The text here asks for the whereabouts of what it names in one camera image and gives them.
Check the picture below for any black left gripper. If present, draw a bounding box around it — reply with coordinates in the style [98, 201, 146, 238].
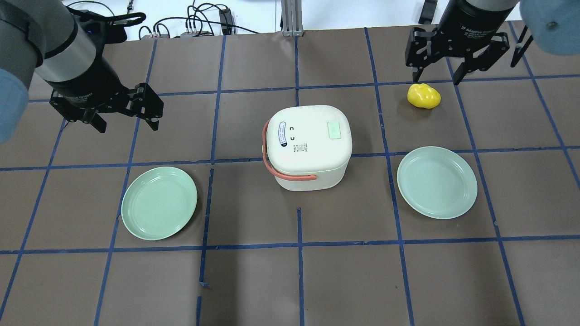
[49, 68, 164, 134]

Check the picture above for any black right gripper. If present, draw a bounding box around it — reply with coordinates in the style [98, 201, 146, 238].
[405, 9, 510, 85]

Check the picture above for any green plate near left arm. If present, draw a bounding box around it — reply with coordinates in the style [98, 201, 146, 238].
[121, 166, 198, 241]

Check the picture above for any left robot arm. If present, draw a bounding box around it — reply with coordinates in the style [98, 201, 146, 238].
[0, 0, 164, 143]

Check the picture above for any green plate near right arm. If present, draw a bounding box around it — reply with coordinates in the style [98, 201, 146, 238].
[397, 146, 478, 220]

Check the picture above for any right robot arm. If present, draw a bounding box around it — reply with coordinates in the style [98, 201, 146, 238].
[405, 0, 580, 85]

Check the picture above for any yellow toy pepper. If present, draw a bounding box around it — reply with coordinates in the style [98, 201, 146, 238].
[407, 83, 441, 109]

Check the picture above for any black cable bundle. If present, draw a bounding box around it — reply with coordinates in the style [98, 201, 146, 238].
[138, 0, 259, 40]

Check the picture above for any aluminium frame post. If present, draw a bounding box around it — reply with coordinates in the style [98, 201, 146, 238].
[281, 0, 304, 37]

